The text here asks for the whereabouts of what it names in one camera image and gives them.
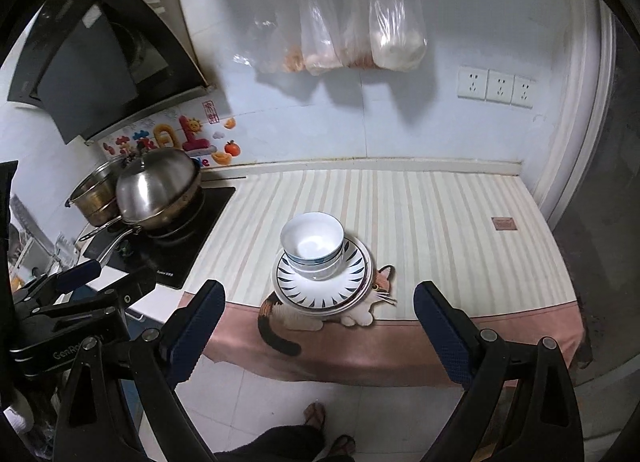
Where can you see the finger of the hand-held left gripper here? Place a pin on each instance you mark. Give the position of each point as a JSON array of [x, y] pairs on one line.
[[75, 274], [75, 311]]

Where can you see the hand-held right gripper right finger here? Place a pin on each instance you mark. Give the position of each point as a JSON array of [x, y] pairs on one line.
[[445, 332]]

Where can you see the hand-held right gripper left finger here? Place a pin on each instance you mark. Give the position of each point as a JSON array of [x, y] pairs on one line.
[[195, 332]]

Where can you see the white plate with pink flowers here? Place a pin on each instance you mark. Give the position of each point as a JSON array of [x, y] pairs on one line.
[[369, 289]]

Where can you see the white plate with blue leaves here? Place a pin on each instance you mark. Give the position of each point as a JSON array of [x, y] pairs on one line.
[[320, 294]]

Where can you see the white bowl with blue print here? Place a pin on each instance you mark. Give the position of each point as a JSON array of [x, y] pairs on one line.
[[320, 274]]

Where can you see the white bowl with dark rim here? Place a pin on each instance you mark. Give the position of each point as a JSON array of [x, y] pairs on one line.
[[312, 237]]

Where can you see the steel stock pot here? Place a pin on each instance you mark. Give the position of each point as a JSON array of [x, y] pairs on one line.
[[95, 197]]

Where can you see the steel frying pan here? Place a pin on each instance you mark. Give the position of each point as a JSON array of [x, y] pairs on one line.
[[165, 232]]

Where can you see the steel pot with domed lid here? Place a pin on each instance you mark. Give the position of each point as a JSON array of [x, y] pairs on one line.
[[155, 187]]

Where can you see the black induction cooktop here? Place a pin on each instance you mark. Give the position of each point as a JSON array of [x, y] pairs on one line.
[[210, 207]]

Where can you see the striped tablecloth with cat print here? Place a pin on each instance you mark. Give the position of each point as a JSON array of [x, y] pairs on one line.
[[450, 202]]

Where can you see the person's dark trouser leg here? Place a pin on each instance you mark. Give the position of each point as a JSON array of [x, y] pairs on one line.
[[275, 444]]

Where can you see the person's sandalled foot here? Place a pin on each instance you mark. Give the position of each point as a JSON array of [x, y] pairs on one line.
[[344, 444], [315, 414]]

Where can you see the black range hood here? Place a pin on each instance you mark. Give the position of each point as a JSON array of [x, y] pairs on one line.
[[100, 67]]

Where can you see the clear plastic bag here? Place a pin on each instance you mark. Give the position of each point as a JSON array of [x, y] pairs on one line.
[[357, 42], [320, 32], [397, 37], [277, 37]]

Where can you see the colourful wall sticker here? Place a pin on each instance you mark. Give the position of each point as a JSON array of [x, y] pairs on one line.
[[190, 137]]

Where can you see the white wall socket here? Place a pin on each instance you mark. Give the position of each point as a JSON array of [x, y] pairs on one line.
[[473, 84], [523, 91], [501, 87]]

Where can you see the white door frame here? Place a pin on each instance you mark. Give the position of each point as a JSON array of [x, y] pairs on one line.
[[580, 92]]

